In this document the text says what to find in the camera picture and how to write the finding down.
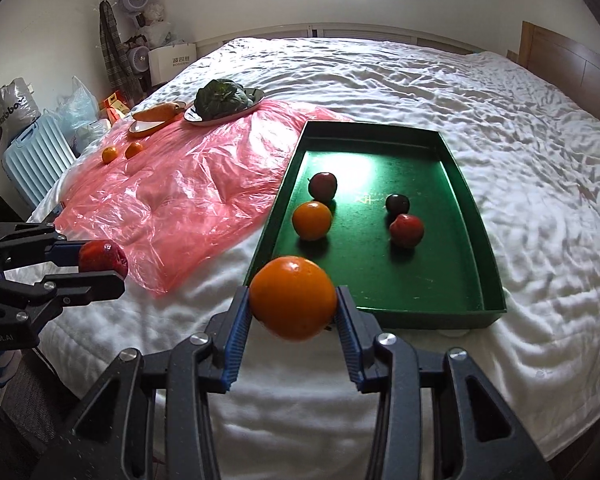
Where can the wooden bed headboard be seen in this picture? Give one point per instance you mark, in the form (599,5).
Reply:
(565,65)

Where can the plaid scarf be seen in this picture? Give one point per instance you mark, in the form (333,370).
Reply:
(117,55)

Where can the white panelled ledge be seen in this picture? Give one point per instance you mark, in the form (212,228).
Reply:
(360,34)

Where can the spinach bunch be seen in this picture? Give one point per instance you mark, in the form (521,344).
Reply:
(222,99)

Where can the orange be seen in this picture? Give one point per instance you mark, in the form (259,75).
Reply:
(311,220)
(110,154)
(134,149)
(294,297)

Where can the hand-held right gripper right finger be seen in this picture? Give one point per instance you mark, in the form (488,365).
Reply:
(351,345)

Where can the clear bluish plastic bag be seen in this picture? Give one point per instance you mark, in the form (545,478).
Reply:
(77,105)

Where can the orange rimmed plate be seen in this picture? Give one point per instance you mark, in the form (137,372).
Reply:
(147,130)

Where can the white printed plastic bag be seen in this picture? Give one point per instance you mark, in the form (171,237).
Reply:
(12,105)

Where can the dark red apple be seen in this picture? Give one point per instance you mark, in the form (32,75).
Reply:
(322,185)

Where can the pink plastic sheet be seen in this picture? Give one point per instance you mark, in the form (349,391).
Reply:
(180,200)

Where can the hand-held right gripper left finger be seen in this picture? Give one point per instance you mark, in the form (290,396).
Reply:
(235,345)

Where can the crumpled clear plastic bag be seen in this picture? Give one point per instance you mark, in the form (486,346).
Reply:
(157,25)

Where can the carrot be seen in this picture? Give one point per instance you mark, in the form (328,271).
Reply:
(155,111)

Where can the white paper bag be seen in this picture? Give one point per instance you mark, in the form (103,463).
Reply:
(172,63)

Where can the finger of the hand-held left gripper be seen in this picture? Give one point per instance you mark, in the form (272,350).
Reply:
(87,287)
(67,254)

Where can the green rectangular tray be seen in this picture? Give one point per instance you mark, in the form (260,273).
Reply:
(380,260)

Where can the dark purple plum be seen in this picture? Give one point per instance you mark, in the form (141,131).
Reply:
(397,204)

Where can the white standing fan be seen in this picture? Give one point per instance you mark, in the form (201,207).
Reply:
(134,0)

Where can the dark grey cloth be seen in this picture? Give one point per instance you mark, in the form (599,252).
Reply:
(25,420)

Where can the orange red rice bag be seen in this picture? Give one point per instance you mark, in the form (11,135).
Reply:
(116,106)

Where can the light blue suitcase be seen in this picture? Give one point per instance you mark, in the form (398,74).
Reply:
(35,157)

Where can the small purple fan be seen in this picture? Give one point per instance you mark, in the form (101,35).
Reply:
(139,56)

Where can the white plate green rim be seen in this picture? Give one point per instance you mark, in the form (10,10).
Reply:
(255,97)

